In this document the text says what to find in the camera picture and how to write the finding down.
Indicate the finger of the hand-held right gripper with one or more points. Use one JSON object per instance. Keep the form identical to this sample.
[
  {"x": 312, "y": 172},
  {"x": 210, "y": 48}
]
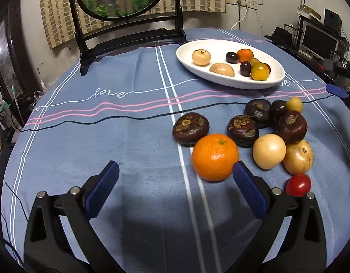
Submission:
[
  {"x": 338, "y": 67},
  {"x": 337, "y": 90}
]

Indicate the small pale yellow fruit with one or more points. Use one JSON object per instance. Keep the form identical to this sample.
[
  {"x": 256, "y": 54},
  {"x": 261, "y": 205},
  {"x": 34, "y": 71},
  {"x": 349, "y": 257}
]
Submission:
[{"x": 294, "y": 104}]

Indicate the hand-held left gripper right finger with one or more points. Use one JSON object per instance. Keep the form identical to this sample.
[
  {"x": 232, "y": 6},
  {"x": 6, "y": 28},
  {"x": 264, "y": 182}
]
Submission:
[{"x": 248, "y": 187}]

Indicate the blue striped tablecloth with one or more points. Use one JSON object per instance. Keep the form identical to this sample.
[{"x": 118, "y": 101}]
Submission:
[{"x": 106, "y": 136}]

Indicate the white oval plate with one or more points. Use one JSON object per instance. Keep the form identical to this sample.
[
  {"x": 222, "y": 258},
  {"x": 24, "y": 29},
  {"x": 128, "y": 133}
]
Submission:
[{"x": 214, "y": 50}]

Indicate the smooth cream round fruit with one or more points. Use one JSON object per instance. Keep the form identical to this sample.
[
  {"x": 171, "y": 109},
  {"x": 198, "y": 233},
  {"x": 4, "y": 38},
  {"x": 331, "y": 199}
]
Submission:
[{"x": 269, "y": 151}]

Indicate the round goldfish screen black frame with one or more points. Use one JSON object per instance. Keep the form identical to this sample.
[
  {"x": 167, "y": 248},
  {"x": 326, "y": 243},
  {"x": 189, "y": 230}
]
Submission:
[{"x": 126, "y": 5}]

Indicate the golden tan oval fruit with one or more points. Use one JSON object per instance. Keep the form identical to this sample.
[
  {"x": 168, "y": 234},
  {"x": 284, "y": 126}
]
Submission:
[{"x": 299, "y": 157}]

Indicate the beige round fruit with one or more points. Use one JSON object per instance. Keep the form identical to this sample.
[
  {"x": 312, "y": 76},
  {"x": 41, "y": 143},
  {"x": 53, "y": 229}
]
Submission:
[{"x": 222, "y": 70}]

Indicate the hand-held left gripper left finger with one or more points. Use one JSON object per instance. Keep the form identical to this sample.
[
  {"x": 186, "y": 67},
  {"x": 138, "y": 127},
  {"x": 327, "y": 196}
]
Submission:
[{"x": 102, "y": 187}]

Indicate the black computer desk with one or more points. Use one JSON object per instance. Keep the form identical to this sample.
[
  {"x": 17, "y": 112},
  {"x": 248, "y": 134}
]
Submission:
[{"x": 305, "y": 59}]

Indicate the flat cardboard box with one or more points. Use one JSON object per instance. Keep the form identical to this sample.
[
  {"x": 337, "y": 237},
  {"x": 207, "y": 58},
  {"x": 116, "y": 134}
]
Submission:
[{"x": 308, "y": 10}]

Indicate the computer monitor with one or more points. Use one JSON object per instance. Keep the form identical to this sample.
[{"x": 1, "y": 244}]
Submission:
[{"x": 318, "y": 42}]

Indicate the orange mandarin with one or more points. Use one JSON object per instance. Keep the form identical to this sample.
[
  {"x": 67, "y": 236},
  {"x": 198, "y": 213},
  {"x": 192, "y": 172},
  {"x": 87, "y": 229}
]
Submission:
[
  {"x": 245, "y": 54},
  {"x": 215, "y": 157}
]

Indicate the black brimmed hat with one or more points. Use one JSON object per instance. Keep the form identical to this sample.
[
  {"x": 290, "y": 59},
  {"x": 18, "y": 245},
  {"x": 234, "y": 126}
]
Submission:
[{"x": 281, "y": 35}]

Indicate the beige checked curtain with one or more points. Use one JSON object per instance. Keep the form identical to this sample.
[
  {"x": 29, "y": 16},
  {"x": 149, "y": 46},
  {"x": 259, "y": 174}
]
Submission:
[{"x": 58, "y": 14}]

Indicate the yellow orange round fruit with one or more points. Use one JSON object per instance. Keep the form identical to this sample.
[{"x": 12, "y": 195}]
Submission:
[{"x": 259, "y": 72}]

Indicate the small olive yellow fruit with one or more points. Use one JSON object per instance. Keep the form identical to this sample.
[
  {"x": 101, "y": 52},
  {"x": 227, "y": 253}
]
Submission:
[{"x": 254, "y": 61}]

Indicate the cream ribbed fruit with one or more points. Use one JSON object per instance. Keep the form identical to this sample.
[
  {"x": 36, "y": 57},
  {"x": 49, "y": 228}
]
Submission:
[{"x": 201, "y": 58}]

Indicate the dark wooden framed mirror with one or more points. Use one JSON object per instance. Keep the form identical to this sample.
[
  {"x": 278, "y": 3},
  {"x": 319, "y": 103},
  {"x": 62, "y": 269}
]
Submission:
[{"x": 12, "y": 48}]

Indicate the black speaker box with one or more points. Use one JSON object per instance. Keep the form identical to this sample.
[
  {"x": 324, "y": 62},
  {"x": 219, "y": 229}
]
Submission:
[{"x": 332, "y": 20}]

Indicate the white wall socket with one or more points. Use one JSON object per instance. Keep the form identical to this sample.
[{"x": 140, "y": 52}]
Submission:
[{"x": 244, "y": 2}]

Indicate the red cherry tomato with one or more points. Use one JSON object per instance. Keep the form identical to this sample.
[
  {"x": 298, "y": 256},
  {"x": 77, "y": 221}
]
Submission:
[
  {"x": 268, "y": 68},
  {"x": 298, "y": 184}
]

